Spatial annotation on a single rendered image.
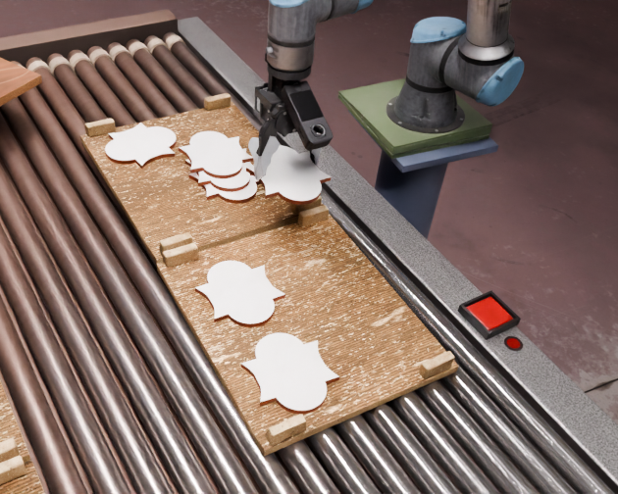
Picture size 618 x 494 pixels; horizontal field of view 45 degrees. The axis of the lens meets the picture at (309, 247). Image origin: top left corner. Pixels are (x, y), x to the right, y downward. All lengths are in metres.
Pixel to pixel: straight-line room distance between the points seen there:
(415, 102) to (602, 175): 1.87
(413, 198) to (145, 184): 0.72
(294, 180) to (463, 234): 1.70
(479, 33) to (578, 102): 2.45
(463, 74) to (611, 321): 1.41
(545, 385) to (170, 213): 0.73
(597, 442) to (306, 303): 0.50
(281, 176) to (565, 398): 0.60
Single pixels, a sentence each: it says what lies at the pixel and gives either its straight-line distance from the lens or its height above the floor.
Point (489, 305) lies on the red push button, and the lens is 1.34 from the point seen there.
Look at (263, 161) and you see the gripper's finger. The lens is 1.27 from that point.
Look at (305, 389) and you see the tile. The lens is 1.13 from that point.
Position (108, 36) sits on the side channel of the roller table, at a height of 0.93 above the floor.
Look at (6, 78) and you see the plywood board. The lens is 1.63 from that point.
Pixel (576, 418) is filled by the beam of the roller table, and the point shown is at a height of 0.92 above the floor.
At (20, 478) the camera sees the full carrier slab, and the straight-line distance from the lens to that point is 1.09.
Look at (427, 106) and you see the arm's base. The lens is 1.76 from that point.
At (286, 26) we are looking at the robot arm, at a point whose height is 1.33.
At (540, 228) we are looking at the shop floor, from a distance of 3.09.
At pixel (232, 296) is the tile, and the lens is 1.24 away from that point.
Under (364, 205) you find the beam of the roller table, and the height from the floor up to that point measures 0.91.
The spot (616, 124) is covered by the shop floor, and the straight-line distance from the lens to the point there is 3.93.
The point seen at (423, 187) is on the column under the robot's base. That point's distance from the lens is 1.87.
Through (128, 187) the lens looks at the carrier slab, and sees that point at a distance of 1.47.
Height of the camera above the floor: 1.85
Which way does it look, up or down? 43 degrees down
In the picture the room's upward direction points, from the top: 8 degrees clockwise
